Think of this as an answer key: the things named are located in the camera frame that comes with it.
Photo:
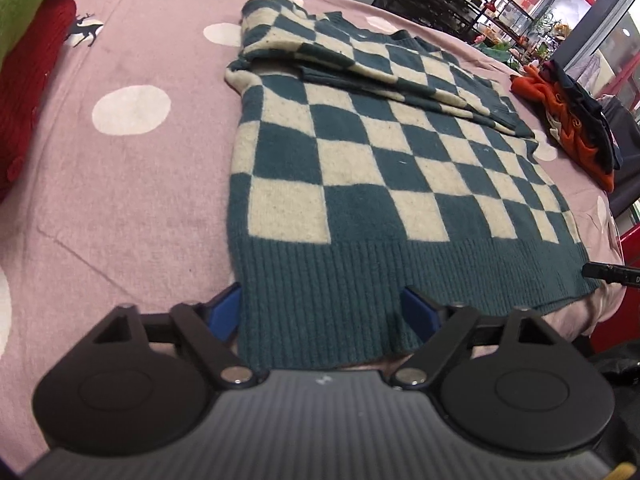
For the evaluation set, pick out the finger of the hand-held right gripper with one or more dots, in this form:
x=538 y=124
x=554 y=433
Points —
x=612 y=274

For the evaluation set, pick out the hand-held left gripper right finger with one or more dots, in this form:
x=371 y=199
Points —
x=417 y=312

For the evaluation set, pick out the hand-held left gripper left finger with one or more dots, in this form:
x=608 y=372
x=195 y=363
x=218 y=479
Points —
x=225 y=310

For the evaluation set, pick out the teal and cream checkered sweater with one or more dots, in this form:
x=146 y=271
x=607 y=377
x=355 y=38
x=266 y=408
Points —
x=375 y=185

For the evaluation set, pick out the orange garment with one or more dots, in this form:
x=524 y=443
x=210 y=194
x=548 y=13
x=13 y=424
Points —
x=575 y=135

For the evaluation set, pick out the pink polka-dot blanket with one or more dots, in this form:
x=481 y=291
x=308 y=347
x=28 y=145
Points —
x=125 y=200

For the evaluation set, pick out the dark navy garment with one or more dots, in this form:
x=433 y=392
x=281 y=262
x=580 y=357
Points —
x=590 y=105

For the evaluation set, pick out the red knit garment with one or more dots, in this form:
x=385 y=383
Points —
x=30 y=80

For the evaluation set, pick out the black shelf rack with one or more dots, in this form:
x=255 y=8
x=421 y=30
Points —
x=430 y=5

